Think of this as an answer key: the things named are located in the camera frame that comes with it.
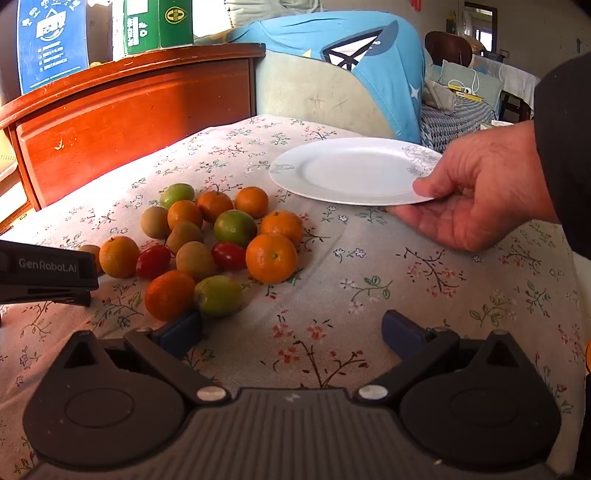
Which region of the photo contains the brown kiwi fruit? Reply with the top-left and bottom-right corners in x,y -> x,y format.
175,241 -> 217,282
166,222 -> 205,254
141,206 -> 171,240
78,244 -> 102,274

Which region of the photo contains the blue houndstooth sofa cover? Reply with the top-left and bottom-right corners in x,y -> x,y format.
419,95 -> 500,154

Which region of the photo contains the wooden bed headboard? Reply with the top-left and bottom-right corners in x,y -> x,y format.
0,43 -> 267,210

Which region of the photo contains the green jujube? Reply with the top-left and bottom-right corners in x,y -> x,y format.
193,275 -> 244,317
213,210 -> 258,247
160,183 -> 196,209

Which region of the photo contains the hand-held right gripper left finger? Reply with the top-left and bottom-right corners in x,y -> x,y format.
46,310 -> 232,408

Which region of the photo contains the beige cloth bag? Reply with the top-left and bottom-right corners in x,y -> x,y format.
422,76 -> 458,116

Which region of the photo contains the brown cardboard box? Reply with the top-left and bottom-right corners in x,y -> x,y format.
0,129 -> 40,232

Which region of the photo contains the white charger cable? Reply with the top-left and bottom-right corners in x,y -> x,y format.
450,69 -> 481,95

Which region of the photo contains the pale blue-green pillow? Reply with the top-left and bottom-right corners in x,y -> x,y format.
438,60 -> 504,116

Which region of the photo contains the blue printed cushion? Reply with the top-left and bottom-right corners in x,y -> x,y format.
226,11 -> 426,145

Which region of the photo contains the grey-green pillow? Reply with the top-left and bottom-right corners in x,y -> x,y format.
229,0 -> 322,16

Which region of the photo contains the blue printed carton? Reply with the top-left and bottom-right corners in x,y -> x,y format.
17,0 -> 90,95

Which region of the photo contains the table with white cloth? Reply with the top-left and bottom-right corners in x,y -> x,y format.
471,54 -> 542,121

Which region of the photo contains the dark wooden chair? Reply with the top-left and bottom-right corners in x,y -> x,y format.
425,31 -> 474,70

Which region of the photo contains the white plate with grey flower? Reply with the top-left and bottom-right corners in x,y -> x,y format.
269,137 -> 444,206

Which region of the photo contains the green printed carton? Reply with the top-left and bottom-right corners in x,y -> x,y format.
124,0 -> 195,57

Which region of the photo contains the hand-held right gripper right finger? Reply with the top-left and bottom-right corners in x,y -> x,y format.
353,310 -> 539,408

